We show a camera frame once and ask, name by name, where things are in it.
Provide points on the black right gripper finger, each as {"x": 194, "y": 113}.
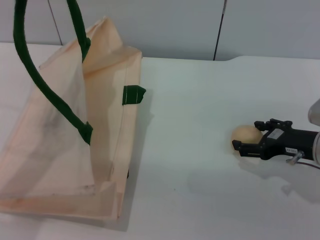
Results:
{"x": 250, "y": 149}
{"x": 273, "y": 123}

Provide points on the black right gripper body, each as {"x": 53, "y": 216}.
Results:
{"x": 287, "y": 142}

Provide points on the round egg yolk pastry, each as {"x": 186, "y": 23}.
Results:
{"x": 246, "y": 135}

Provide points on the thin black vertical pole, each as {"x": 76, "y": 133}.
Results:
{"x": 220, "y": 30}

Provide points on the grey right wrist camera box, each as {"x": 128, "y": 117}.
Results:
{"x": 315, "y": 112}

